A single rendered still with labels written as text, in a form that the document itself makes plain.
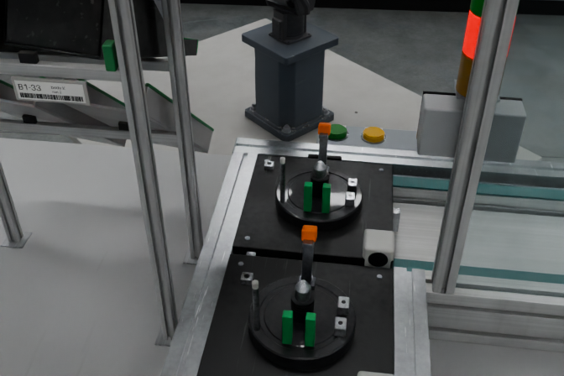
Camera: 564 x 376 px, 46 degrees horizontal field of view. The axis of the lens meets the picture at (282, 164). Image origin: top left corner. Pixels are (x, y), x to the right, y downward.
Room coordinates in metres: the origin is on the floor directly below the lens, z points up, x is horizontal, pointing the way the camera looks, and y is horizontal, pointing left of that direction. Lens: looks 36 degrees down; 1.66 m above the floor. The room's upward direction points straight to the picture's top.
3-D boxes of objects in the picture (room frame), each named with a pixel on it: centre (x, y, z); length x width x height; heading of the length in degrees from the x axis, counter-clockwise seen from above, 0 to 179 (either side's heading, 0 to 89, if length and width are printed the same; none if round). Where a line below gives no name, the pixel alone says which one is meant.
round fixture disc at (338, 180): (0.83, -0.06, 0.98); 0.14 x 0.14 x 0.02
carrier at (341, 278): (0.58, -0.03, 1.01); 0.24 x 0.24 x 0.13; 83
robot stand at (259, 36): (1.26, -0.02, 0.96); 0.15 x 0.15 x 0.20; 40
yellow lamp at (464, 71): (0.69, -0.23, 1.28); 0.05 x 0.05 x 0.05
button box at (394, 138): (1.03, -0.17, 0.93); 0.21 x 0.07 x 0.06; 83
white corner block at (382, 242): (0.72, -0.14, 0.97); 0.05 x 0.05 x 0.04; 83
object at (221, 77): (1.23, 0.02, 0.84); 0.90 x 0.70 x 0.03; 40
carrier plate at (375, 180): (0.83, -0.06, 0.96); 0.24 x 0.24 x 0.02; 83
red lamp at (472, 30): (0.69, -0.23, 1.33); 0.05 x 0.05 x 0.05
